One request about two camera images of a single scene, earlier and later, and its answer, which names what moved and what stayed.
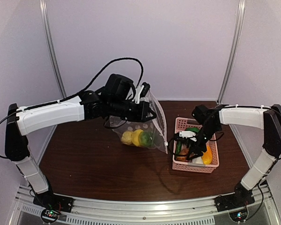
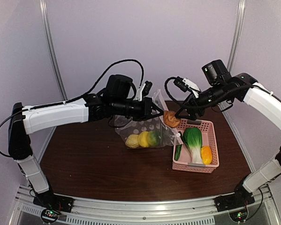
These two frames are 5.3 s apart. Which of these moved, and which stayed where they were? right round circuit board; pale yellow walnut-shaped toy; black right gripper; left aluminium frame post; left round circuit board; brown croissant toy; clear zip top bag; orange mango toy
Moved: brown croissant toy; black right gripper; pale yellow walnut-shaped toy; clear zip top bag
Stayed: right round circuit board; orange mango toy; left aluminium frame post; left round circuit board
